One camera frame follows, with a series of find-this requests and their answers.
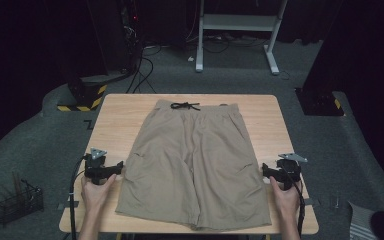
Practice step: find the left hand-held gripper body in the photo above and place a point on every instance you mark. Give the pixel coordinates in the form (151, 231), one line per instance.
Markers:
(95, 166)

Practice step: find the person's right hand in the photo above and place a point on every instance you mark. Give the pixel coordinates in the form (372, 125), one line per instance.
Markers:
(286, 200)

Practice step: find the grey striped cloth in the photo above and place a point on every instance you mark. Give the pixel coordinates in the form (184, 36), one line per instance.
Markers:
(360, 221)

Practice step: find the black stand base yellow mark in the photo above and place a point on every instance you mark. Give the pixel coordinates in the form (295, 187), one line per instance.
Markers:
(318, 103)

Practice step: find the white metal stand frame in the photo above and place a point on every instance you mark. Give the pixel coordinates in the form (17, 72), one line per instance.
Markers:
(238, 22)

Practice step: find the small metal floor fitting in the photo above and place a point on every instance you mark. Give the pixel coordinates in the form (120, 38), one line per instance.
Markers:
(336, 201)

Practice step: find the khaki shorts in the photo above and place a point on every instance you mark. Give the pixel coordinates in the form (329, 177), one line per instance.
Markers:
(193, 166)

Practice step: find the grey tape strip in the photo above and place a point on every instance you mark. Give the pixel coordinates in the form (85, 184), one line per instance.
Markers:
(313, 201)
(63, 205)

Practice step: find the black yellow striped stand base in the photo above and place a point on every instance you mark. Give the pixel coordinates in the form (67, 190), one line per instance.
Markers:
(86, 95)

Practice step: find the small white plug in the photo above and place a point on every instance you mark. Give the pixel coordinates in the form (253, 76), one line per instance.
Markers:
(190, 59)

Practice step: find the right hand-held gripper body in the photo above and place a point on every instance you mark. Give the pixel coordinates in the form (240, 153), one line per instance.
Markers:
(290, 168)

